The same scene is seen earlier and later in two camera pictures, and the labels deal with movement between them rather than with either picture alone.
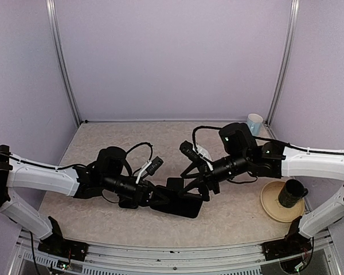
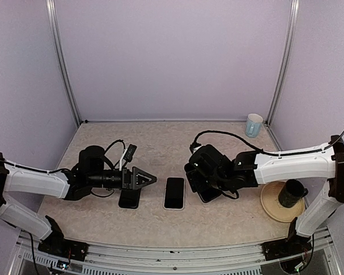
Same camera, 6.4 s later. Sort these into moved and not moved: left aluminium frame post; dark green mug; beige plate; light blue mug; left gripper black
Moved: left gripper black
Not moved: light blue mug; dark green mug; left aluminium frame post; beige plate
